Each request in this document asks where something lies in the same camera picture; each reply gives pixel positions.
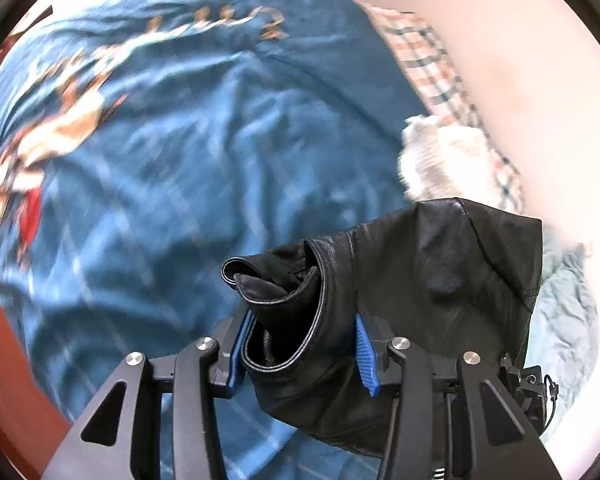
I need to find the black leather jacket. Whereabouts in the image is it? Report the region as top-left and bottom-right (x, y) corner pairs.
(222, 198), (543, 456)

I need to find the light blue quilt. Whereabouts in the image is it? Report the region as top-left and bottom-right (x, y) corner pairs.
(524, 224), (598, 443)

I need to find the white fluffy blanket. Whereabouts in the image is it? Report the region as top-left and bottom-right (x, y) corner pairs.
(398, 115), (501, 207)

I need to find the blue patterned bed sheet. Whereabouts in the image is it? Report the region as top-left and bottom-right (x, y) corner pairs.
(0, 0), (432, 480)

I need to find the plaid checkered cloth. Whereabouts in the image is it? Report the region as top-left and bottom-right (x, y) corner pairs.
(363, 4), (526, 214)

